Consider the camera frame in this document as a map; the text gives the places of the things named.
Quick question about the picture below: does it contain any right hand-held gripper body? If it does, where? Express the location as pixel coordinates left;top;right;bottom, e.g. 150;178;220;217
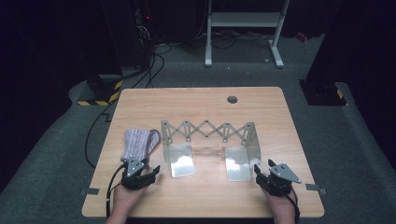
256;162;303;198

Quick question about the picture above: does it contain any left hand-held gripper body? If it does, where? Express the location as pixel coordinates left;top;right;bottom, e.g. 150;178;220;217
120;157;157;190

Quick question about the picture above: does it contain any purple striped fuzzy sock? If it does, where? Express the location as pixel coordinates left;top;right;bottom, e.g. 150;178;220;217
120;128;163;164

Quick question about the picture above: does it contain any extendable metal bookend rack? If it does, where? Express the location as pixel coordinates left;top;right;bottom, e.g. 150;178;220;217
160;119;262;182

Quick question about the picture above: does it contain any person's left hand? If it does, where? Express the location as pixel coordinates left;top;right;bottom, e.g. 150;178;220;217
112;185;148;217

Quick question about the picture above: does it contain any person's right hand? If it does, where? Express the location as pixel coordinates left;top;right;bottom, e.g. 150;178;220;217
262;188;298;217

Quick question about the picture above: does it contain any grey tape piece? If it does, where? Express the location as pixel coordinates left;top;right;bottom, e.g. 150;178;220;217
304;183;328;196
79;187;101;196

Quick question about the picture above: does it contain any black yellow striped stand base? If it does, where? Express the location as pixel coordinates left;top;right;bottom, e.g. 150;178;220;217
77;74;124;106
298;78;349;106

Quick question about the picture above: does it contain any white metal stand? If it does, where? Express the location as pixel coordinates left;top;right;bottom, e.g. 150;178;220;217
204;0;290;69

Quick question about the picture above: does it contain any left hand-held gripper cable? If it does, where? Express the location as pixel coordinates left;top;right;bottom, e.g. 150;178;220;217
106;163;127;218

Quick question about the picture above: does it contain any hand-held gripper cable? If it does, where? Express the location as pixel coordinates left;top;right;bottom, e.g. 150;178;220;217
106;163;127;218
284;189;302;224

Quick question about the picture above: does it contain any right hand-held gripper cable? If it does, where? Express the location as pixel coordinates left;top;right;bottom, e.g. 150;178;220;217
284;189;302;224

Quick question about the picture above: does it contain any black floor cable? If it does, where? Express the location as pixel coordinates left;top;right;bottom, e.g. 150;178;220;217
84;43;172;169
195;29;272;49

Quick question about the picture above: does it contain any black equipment rack with wires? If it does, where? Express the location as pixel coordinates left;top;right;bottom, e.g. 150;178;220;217
134;0;157;71

